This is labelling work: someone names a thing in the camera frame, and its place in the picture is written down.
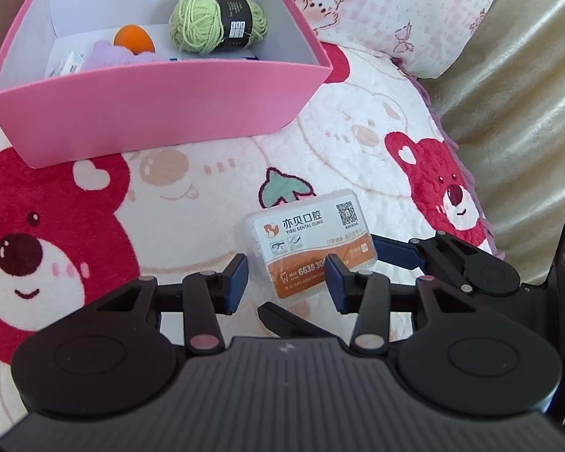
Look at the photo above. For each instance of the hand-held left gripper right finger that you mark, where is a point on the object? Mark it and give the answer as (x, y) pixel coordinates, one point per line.
(338, 287)

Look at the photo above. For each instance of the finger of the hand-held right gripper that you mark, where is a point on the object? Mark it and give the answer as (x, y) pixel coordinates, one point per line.
(282, 322)
(395, 252)

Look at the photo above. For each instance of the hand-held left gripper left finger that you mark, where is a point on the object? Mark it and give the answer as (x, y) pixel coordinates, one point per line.
(235, 285)

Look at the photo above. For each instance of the orange white floss box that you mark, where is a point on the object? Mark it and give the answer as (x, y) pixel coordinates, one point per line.
(301, 235)

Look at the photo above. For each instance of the pink cardboard box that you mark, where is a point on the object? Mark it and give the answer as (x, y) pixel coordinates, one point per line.
(146, 103)

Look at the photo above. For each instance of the purple plush toy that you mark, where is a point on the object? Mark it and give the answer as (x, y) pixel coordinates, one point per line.
(108, 56)

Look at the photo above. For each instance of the orange makeup sponge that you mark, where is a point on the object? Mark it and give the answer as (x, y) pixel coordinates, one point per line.
(132, 40)

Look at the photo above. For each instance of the white tissue packet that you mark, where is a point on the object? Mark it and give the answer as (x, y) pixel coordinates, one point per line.
(66, 66)

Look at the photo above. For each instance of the printed bear blanket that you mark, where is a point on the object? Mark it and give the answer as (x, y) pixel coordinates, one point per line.
(193, 207)

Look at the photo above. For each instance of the beige shiny cloth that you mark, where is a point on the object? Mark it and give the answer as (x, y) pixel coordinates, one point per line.
(522, 127)

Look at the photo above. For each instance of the pink plaid pillow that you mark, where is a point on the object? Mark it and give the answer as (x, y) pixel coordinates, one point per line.
(381, 9)

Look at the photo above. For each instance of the green yarn ball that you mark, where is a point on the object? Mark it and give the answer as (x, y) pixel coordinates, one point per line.
(193, 23)

